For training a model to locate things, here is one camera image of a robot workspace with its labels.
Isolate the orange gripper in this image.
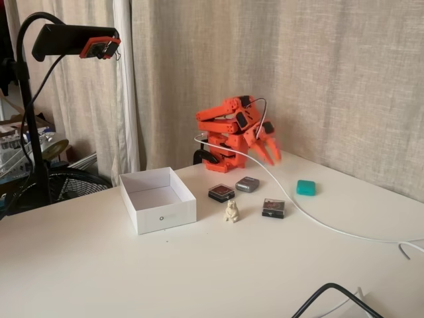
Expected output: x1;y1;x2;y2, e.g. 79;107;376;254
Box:
242;119;283;166

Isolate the teal green cube case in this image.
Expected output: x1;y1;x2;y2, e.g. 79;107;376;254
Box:
295;180;318;197

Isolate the white cardboard box bin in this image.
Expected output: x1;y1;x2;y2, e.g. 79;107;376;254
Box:
119;166;197;236

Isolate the grey metal case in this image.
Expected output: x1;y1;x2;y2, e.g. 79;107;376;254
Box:
235;176;260;193

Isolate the black box with clear lid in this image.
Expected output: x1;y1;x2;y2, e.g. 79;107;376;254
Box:
261;198;287;219

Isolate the black box with red top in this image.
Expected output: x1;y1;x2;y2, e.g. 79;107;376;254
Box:
208;184;233;200

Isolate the black table clamp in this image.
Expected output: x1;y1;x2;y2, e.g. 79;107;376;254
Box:
193;149;221;166

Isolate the cream bear figurine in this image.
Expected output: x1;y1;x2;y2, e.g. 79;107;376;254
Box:
223;199;242;223

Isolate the beige linen curtain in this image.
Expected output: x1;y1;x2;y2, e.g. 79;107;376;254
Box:
131;0;424;203

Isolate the white curtain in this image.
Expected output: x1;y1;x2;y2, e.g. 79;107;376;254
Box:
5;0;142;186

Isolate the black floor fan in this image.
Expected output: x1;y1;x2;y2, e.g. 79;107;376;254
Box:
46;166;113;203

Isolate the metal lamp shade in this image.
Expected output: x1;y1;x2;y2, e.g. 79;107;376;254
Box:
40;131;70;160

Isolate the cardboard box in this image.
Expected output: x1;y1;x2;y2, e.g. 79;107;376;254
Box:
0;114;56;142

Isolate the black and white gripper wire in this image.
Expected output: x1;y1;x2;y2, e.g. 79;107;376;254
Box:
246;97;268;140

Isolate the long white cable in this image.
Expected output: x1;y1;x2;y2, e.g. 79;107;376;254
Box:
193;133;424;244

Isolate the thick black cable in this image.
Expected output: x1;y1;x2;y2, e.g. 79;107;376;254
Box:
290;282;386;318

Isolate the white cable end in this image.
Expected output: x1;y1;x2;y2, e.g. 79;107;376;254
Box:
397;242;424;260

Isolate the orange mounted camera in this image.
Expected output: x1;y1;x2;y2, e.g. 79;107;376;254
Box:
79;36;122;61

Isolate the black gooseneck camera stand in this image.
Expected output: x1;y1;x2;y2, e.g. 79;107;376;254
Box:
6;11;121;216

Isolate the black camera cable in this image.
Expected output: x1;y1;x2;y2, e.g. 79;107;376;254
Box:
3;54;66;216

